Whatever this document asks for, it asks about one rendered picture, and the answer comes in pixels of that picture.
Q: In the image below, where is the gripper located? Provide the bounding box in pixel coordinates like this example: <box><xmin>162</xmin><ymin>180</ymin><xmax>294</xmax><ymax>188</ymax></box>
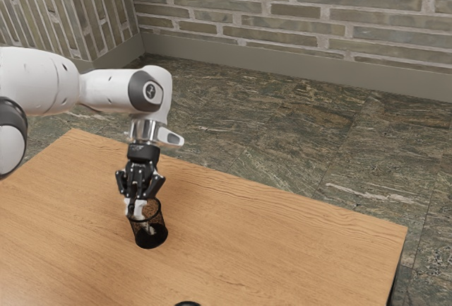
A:
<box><xmin>114</xmin><ymin>143</ymin><xmax>167</xmax><ymax>218</ymax></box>

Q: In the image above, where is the black mesh pen holder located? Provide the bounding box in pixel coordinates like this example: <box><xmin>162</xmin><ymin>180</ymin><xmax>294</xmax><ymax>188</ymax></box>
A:
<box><xmin>127</xmin><ymin>198</ymin><xmax>170</xmax><ymax>250</ymax></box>

